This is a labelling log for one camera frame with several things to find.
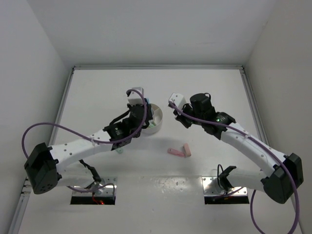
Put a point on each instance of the aluminium table frame rail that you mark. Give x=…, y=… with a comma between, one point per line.
x=157, y=193

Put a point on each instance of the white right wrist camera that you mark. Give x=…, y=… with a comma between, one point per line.
x=177, y=100

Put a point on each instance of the green highlighter pen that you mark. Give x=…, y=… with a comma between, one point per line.
x=153, y=124

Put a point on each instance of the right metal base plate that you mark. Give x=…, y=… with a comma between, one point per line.
x=211, y=188

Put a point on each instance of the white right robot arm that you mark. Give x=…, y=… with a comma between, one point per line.
x=279, y=173

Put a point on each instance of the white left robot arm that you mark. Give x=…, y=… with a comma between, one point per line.
x=63, y=165

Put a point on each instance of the pink eraser block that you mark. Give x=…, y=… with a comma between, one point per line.
x=187, y=151

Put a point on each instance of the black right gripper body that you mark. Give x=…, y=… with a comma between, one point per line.
x=186, y=122

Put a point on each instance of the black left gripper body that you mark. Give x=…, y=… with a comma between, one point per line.
x=149, y=116

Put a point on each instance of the metal base plate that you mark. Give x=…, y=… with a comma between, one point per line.
x=107, y=188
x=211, y=188

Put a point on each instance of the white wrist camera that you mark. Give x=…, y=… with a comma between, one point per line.
x=134, y=98
x=177, y=100

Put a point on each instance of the pink highlighter pen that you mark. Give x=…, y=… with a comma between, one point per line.
x=175, y=152

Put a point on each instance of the white round divided organizer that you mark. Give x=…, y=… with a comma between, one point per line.
x=157, y=120

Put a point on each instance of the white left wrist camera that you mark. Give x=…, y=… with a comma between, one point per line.
x=134, y=98

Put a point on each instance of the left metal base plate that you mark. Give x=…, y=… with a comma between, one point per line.
x=107, y=188

